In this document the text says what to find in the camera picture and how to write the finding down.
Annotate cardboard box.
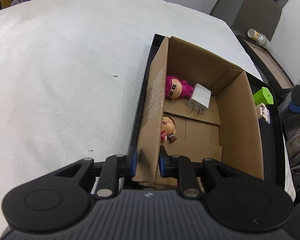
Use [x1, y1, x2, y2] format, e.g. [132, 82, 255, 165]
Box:
[131, 36, 265, 190]

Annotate pink figurine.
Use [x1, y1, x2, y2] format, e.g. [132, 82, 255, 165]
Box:
[164, 75, 195, 100]

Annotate beige tote bag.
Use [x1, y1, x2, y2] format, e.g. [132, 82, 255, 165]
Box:
[285, 120, 300, 166]

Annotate white charger plug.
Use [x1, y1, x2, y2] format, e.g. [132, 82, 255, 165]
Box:
[187, 83, 212, 117]

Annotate green hexagonal box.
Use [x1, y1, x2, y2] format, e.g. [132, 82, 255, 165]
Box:
[252, 87, 274, 107]

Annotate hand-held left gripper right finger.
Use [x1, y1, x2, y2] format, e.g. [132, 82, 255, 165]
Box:
[158, 147, 243, 199]

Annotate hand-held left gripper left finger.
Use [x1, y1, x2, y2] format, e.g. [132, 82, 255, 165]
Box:
[54, 147, 139, 199]

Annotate brown-haired doll figurine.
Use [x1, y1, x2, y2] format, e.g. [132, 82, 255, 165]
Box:
[160, 115, 178, 145]

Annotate grey chair back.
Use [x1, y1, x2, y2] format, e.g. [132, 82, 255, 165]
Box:
[210, 0, 283, 43]

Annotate rabbit cube toy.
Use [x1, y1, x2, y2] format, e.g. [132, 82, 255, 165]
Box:
[255, 104, 271, 124]

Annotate black tray with cardboard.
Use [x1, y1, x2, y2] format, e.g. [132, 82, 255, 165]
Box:
[236, 33, 295, 98]

